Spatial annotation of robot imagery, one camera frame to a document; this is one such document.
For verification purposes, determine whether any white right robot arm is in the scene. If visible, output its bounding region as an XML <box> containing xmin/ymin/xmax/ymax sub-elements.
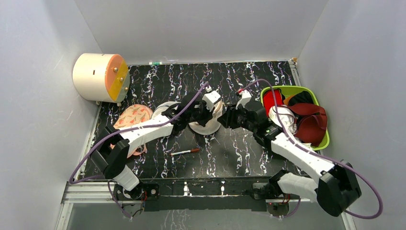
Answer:
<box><xmin>218</xmin><ymin>101</ymin><xmax>362</xmax><ymax>217</ymax></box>

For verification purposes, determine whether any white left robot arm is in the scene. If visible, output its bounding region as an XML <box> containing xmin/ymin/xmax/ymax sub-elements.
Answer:
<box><xmin>90</xmin><ymin>91</ymin><xmax>221</xmax><ymax>199</ymax></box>

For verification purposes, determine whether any white bra maroon trim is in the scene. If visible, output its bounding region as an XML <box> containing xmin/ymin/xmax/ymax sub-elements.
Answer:
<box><xmin>268</xmin><ymin>106</ymin><xmax>312</xmax><ymax>151</ymax></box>

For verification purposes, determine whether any maroon bra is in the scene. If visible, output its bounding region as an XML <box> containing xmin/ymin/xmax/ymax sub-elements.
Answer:
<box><xmin>288</xmin><ymin>103</ymin><xmax>327</xmax><ymax>147</ymax></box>

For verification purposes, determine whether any pink floral laundry bag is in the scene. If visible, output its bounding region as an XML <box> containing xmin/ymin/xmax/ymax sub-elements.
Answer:
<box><xmin>109</xmin><ymin>104</ymin><xmax>154</xmax><ymax>157</ymax></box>

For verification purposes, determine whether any red garment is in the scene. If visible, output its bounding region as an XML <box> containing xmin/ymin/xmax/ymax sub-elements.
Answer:
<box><xmin>261</xmin><ymin>89</ymin><xmax>285</xmax><ymax>117</ymax></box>

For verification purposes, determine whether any red capped marker pen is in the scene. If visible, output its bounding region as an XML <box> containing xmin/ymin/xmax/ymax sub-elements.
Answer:
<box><xmin>170</xmin><ymin>148</ymin><xmax>200</xmax><ymax>156</ymax></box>

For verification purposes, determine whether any green plastic basket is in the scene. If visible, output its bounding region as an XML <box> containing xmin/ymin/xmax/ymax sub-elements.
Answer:
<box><xmin>260</xmin><ymin>86</ymin><xmax>329</xmax><ymax>151</ymax></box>

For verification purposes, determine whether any black garment in basket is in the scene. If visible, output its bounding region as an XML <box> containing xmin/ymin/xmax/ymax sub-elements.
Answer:
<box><xmin>284</xmin><ymin>91</ymin><xmax>314</xmax><ymax>106</ymax></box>

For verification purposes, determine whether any cream drum with orange lid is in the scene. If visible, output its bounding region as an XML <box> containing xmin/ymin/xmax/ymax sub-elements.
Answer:
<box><xmin>72</xmin><ymin>53</ymin><xmax>131</xmax><ymax>106</ymax></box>

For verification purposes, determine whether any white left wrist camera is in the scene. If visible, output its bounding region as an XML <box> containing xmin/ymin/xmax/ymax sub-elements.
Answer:
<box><xmin>203</xmin><ymin>86</ymin><xmax>221</xmax><ymax>111</ymax></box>

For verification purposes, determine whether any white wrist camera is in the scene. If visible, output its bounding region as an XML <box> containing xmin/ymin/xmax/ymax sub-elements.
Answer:
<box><xmin>236</xmin><ymin>89</ymin><xmax>252</xmax><ymax>110</ymax></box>
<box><xmin>203</xmin><ymin>86</ymin><xmax>221</xmax><ymax>111</ymax></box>

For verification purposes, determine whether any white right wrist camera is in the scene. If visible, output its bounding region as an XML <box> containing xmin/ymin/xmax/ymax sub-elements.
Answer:
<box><xmin>236</xmin><ymin>89</ymin><xmax>252</xmax><ymax>110</ymax></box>

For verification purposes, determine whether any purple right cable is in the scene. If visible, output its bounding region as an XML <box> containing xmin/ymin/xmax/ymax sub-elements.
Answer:
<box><xmin>242</xmin><ymin>79</ymin><xmax>384</xmax><ymax>220</ymax></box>

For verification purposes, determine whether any purple cable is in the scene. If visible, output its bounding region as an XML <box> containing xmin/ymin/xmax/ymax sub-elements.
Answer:
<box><xmin>242</xmin><ymin>79</ymin><xmax>384</xmax><ymax>220</ymax></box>
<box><xmin>68</xmin><ymin>81</ymin><xmax>211</xmax><ymax>219</ymax></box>

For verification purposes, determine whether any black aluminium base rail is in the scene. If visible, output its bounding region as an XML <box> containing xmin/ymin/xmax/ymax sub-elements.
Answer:
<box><xmin>62</xmin><ymin>177</ymin><xmax>308</xmax><ymax>218</ymax></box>

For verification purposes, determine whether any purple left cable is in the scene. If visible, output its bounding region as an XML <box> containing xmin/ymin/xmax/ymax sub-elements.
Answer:
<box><xmin>68</xmin><ymin>81</ymin><xmax>211</xmax><ymax>219</ymax></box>

